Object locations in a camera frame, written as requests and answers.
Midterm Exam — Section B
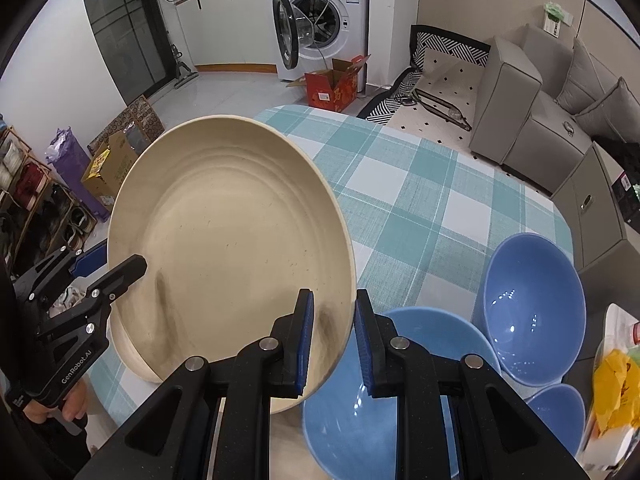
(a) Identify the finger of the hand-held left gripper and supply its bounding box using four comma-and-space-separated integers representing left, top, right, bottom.
14, 240, 109, 302
37, 254, 149, 342

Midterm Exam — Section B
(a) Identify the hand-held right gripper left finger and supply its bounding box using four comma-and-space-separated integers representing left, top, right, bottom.
75, 287, 316, 480

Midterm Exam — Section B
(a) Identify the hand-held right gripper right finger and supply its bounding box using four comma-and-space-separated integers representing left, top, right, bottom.
354, 288, 591, 480

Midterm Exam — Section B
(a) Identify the beige plate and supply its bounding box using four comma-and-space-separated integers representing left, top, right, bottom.
106, 115, 357, 415
109, 305, 166, 383

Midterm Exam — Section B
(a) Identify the blue bowl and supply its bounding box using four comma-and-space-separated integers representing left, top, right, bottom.
301, 306, 502, 480
481, 232, 587, 387
525, 384, 587, 461

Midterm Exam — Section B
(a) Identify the person's left forearm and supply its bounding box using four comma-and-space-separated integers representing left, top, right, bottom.
10, 410, 96, 480

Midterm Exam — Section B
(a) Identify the person's left hand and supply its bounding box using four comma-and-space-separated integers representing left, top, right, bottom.
22, 375, 89, 427

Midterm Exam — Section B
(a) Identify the wooden shoe rack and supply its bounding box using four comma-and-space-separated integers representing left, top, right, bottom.
0, 125, 98, 266

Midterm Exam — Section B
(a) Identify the purple bag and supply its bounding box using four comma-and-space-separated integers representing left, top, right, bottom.
46, 127, 111, 223

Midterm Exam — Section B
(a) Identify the brown cardboard box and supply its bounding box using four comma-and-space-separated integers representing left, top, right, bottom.
80, 130, 151, 213

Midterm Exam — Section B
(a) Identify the teal checked tablecloth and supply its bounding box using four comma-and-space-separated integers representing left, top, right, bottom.
87, 105, 576, 480

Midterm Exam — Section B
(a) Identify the brown patterned board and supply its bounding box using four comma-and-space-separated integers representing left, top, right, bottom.
87, 95, 166, 156

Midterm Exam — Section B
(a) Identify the stick vacuum cleaner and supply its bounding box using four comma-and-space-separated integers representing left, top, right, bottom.
162, 25, 200, 90

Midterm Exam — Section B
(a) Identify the yellow plastic bag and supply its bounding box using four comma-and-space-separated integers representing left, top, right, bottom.
592, 349, 640, 433

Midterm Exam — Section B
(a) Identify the grey side table white top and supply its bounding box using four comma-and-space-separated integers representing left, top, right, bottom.
570, 302, 640, 476

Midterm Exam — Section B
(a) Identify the red cardboard box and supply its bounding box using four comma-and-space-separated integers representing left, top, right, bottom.
286, 54, 372, 113

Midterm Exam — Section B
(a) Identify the black glass door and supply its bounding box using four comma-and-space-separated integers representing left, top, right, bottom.
79, 0, 168, 106

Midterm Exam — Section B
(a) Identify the black folded metal stand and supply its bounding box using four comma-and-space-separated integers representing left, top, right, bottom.
412, 87, 473, 132

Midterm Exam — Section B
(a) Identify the grey cabinet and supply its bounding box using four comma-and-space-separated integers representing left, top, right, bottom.
550, 141, 640, 273

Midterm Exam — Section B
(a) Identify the black white patterned rug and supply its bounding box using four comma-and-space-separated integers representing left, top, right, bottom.
357, 25, 493, 148

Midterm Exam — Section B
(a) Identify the white kitchen counter cabinet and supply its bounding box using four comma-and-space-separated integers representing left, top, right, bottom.
175, 0, 281, 73

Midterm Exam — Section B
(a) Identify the grey sofa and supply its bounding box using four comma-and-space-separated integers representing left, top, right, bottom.
469, 22, 640, 196

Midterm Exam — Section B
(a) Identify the dark jacket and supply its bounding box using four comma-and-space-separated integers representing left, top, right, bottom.
595, 135, 640, 171

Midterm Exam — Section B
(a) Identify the white washing machine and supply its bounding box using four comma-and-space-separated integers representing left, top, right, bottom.
263, 0, 371, 83

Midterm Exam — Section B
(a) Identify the grey cushion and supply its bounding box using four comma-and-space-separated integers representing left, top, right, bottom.
572, 77, 640, 143
555, 37, 626, 116

